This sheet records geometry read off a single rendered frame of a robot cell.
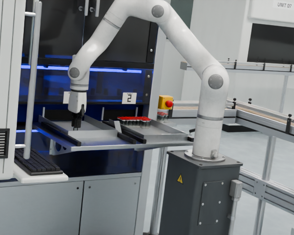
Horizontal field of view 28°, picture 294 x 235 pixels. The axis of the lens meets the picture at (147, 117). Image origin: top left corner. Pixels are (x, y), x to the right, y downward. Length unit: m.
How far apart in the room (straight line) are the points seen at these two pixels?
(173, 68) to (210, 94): 6.43
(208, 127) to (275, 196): 1.10
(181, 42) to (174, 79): 6.44
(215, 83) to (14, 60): 0.86
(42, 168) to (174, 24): 0.86
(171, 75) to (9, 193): 6.26
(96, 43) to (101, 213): 1.02
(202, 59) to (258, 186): 1.27
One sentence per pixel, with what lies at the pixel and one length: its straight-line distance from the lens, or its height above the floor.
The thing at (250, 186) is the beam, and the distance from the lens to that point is 3.73.
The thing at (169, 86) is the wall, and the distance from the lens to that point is 8.98.
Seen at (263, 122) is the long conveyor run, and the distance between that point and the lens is 3.59.
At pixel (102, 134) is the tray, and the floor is 0.90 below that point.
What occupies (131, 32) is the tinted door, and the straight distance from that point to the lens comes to 3.07.
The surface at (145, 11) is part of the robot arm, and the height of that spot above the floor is 1.49.
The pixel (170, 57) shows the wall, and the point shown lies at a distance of 8.91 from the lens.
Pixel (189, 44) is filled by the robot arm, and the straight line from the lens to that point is 2.59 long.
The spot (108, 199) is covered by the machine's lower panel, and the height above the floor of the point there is 0.46.
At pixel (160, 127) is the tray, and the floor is 0.89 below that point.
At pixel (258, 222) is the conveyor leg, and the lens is 3.75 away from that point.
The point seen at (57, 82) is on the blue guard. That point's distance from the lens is 2.89.
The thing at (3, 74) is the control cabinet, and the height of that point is 1.21.
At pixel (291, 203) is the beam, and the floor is 0.49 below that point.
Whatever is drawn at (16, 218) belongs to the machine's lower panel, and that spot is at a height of 0.41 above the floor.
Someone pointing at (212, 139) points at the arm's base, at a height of 0.96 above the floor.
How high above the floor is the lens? 1.51
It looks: 11 degrees down
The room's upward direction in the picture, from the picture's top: 7 degrees clockwise
